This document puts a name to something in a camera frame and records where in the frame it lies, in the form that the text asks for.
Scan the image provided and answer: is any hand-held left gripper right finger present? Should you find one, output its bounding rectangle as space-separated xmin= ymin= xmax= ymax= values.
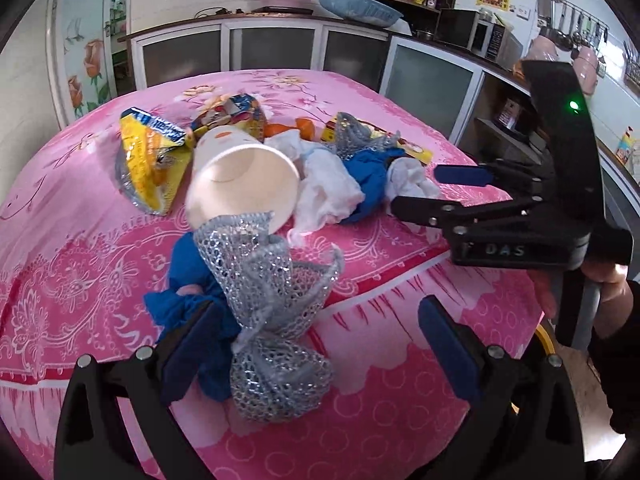
xmin=418 ymin=296 xmax=586 ymax=480

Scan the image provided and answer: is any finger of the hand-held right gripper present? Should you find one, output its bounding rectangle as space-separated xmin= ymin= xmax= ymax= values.
xmin=434 ymin=159 xmax=556 ymax=196
xmin=390 ymin=194 xmax=551 ymax=242

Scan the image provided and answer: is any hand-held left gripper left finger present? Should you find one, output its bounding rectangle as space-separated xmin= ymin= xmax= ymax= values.
xmin=54 ymin=300 xmax=236 ymax=480

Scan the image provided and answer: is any small white tissue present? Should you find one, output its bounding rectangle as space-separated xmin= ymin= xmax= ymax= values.
xmin=387 ymin=157 xmax=442 ymax=201

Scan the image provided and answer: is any yellow wrapper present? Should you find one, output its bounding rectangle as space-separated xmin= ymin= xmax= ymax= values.
xmin=320 ymin=116 xmax=435 ymax=166

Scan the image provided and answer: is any blue cloth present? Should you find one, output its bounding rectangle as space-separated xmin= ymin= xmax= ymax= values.
xmin=340 ymin=147 xmax=401 ymax=225
xmin=144 ymin=232 xmax=241 ymax=403

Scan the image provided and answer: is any large white tissue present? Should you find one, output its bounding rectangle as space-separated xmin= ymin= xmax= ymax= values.
xmin=265 ymin=130 xmax=365 ymax=248

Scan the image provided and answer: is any large silver mesh bow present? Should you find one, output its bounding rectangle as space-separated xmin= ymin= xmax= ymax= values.
xmin=192 ymin=211 xmax=346 ymax=423

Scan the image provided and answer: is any small silver mesh bow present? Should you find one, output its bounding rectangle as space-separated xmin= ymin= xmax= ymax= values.
xmin=332 ymin=111 xmax=403 ymax=161

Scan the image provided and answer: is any orange peel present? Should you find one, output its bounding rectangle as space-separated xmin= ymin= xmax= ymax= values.
xmin=264 ymin=117 xmax=317 ymax=142

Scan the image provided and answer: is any white paper cup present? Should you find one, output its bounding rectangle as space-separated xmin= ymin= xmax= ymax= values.
xmin=185 ymin=125 xmax=302 ymax=236

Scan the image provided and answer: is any red and yellow snack packet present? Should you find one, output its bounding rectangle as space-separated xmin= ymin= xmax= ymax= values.
xmin=190 ymin=92 xmax=267 ymax=143

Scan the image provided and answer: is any person's right forearm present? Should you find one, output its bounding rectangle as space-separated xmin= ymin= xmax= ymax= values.
xmin=587 ymin=305 xmax=640 ymax=461

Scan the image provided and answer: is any person's right hand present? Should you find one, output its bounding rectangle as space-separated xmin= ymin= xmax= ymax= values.
xmin=531 ymin=259 xmax=635 ymax=341

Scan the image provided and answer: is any colourful carton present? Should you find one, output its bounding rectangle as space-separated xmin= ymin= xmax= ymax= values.
xmin=616 ymin=132 xmax=640 ymax=167

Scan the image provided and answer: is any dark rice cooker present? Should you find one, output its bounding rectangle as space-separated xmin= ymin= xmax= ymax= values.
xmin=495 ymin=97 xmax=532 ymax=133

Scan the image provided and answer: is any pink pot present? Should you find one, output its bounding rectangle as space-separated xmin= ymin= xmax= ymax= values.
xmin=572 ymin=45 xmax=600 ymax=95
xmin=525 ymin=37 xmax=558 ymax=63

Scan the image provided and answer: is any row of hanging kitchen utensils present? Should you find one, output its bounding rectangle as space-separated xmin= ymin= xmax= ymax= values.
xmin=550 ymin=0 xmax=611 ymax=53

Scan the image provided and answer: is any black microwave oven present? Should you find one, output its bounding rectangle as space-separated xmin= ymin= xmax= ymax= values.
xmin=434 ymin=8 xmax=508 ymax=58

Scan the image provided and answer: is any pink floral tablecloth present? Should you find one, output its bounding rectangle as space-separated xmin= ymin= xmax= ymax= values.
xmin=0 ymin=69 xmax=546 ymax=480

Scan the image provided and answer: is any blue plastic basin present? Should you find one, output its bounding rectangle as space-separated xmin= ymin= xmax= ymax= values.
xmin=317 ymin=0 xmax=405 ymax=28

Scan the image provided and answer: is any kitchen cabinet with glass doors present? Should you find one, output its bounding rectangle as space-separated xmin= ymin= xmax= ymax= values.
xmin=125 ymin=12 xmax=640 ymax=281

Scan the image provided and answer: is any black induction cooker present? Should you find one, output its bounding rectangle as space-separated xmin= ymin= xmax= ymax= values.
xmin=251 ymin=6 xmax=315 ymax=16

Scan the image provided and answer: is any floral glass door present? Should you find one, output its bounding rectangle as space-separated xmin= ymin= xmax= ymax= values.
xmin=47 ymin=0 xmax=131 ymax=126

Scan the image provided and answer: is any black power cable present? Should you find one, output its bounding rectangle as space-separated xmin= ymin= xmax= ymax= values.
xmin=191 ymin=6 xmax=248 ymax=20

